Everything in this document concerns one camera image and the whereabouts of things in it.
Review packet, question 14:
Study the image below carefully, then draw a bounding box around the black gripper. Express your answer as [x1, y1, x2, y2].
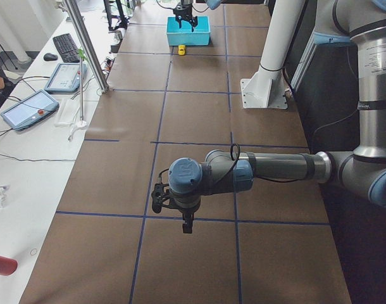
[172, 3, 198, 27]
[180, 205, 198, 234]

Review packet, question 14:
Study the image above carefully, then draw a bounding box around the yellow beetle toy car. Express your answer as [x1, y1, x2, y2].
[178, 44, 186, 56]

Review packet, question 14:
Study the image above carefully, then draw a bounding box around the light blue plastic bin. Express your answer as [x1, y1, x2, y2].
[166, 16, 211, 46]

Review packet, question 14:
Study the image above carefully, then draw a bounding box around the brown paper table cover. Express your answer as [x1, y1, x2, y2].
[20, 2, 351, 303]

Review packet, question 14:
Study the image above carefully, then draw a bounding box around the black keyboard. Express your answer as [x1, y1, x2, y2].
[53, 33, 80, 63]

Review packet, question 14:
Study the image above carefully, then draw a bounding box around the teach pendant tablet far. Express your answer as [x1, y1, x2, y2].
[44, 63, 80, 94]

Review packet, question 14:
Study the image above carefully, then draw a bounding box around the teach pendant tablet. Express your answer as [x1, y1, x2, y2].
[1, 89, 59, 131]
[44, 63, 80, 94]

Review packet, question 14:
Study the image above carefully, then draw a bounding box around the black computer mouse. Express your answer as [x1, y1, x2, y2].
[43, 53, 58, 61]

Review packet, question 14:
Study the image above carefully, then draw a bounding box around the teach pendant tablet near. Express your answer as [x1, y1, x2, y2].
[1, 89, 59, 131]

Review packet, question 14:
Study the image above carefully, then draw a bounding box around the red cylinder can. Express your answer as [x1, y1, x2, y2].
[0, 256, 18, 276]

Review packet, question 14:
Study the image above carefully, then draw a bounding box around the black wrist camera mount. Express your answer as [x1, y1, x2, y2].
[151, 182, 170, 213]

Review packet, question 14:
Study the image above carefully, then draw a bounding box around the black camera cable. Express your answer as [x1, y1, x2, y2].
[156, 142, 311, 191]

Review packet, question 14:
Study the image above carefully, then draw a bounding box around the aluminium frame post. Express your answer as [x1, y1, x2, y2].
[63, 0, 109, 93]

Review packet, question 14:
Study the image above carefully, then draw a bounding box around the green handled reacher tool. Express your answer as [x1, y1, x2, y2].
[68, 49, 87, 141]

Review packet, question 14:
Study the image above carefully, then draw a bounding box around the white pedestal column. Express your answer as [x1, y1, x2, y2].
[240, 0, 305, 109]

